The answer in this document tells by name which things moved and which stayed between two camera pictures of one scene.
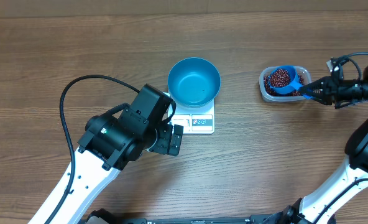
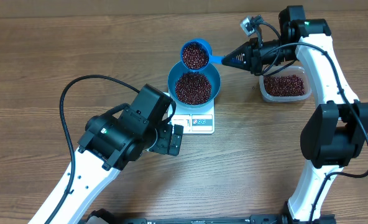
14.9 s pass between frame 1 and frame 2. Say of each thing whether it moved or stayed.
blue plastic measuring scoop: moved
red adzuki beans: stayed
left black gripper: stayed
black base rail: stayed
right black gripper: moved
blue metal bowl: stayed
